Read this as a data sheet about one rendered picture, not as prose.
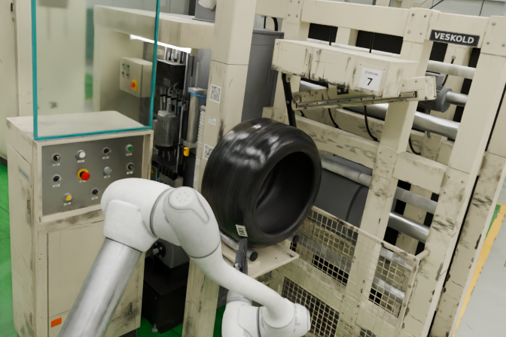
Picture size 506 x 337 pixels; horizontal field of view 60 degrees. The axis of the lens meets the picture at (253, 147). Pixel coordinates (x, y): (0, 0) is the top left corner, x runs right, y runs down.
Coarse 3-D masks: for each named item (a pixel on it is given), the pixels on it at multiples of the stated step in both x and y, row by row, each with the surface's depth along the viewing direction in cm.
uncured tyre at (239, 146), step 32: (256, 128) 182; (288, 128) 183; (224, 160) 176; (256, 160) 170; (288, 160) 218; (320, 160) 197; (224, 192) 173; (256, 192) 171; (288, 192) 218; (224, 224) 180; (256, 224) 177; (288, 224) 208
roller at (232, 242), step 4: (220, 232) 198; (224, 232) 197; (220, 236) 197; (224, 236) 196; (228, 236) 195; (224, 240) 195; (228, 240) 194; (232, 240) 193; (236, 240) 192; (228, 244) 194; (232, 244) 192; (236, 244) 190; (236, 248) 190; (248, 248) 187; (248, 252) 185; (252, 252) 185; (256, 252) 186; (248, 256) 185; (252, 256) 184; (256, 256) 186; (252, 260) 185
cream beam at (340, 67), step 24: (288, 48) 199; (312, 48) 190; (336, 48) 196; (288, 72) 201; (312, 72) 191; (336, 72) 183; (360, 72) 175; (384, 72) 167; (408, 72) 178; (384, 96) 170
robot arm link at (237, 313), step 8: (232, 304) 147; (240, 304) 146; (248, 304) 148; (224, 312) 146; (232, 312) 144; (240, 312) 143; (248, 312) 143; (256, 312) 142; (224, 320) 143; (232, 320) 141; (240, 320) 141; (248, 320) 141; (256, 320) 140; (224, 328) 141; (232, 328) 139; (240, 328) 139; (248, 328) 139; (256, 328) 140; (224, 336) 139; (232, 336) 138; (240, 336) 138; (248, 336) 139; (256, 336) 140
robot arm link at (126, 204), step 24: (120, 192) 112; (144, 192) 110; (120, 216) 108; (144, 216) 107; (120, 240) 107; (144, 240) 109; (96, 264) 107; (120, 264) 106; (96, 288) 104; (120, 288) 107; (72, 312) 103; (96, 312) 102; (72, 336) 100; (96, 336) 102
